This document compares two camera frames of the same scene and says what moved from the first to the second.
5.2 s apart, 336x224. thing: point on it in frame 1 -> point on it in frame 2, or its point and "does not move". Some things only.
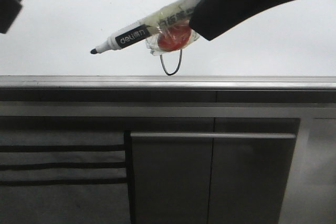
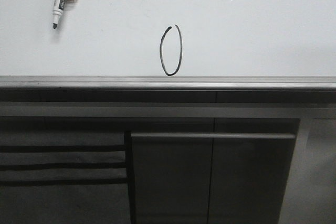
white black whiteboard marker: (175, 16) -> (58, 10)
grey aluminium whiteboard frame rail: (167, 82) does not move
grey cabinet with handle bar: (209, 170) does not move
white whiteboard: (65, 15) does not move
